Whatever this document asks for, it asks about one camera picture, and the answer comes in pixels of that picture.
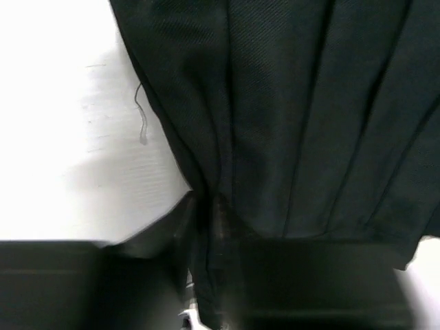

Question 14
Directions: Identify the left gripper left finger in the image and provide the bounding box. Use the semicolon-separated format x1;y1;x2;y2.
1;192;196;330

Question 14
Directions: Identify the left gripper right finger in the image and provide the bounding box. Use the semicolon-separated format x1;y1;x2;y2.
212;192;424;330

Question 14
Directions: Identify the black pleated skirt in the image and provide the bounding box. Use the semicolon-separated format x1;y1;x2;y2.
111;1;439;329

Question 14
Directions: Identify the loose black thread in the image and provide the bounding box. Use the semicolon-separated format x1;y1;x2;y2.
134;83;148;146

